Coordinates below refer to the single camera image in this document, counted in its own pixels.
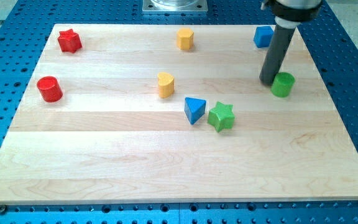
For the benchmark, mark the green cylinder block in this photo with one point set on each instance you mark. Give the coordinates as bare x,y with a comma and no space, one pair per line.
282,84

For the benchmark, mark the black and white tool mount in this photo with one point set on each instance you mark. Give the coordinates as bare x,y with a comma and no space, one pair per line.
291,13

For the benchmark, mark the yellow heart block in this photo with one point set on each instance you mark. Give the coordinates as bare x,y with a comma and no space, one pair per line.
166,84

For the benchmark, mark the red star block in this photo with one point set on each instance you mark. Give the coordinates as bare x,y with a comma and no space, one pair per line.
69,41

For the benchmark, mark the red cylinder block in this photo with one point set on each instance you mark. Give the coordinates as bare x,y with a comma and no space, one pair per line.
49,89

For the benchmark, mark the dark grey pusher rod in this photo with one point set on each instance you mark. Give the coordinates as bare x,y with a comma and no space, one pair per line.
276,53

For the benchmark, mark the yellow hexagon block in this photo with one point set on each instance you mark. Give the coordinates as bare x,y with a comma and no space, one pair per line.
185,38

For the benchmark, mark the blue cube block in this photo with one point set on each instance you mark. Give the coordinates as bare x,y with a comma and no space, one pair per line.
263,36

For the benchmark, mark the wooden board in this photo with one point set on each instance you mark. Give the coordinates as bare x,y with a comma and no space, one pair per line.
112,139

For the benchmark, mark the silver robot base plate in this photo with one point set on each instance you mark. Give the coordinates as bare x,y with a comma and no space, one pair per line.
174,5

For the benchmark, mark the blue triangle block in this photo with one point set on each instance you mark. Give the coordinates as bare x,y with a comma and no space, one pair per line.
194,109

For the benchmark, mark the blue perforated table plate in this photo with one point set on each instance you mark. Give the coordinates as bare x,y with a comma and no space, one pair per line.
25,31

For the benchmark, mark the green star block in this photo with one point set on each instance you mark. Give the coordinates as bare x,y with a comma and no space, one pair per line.
221,116

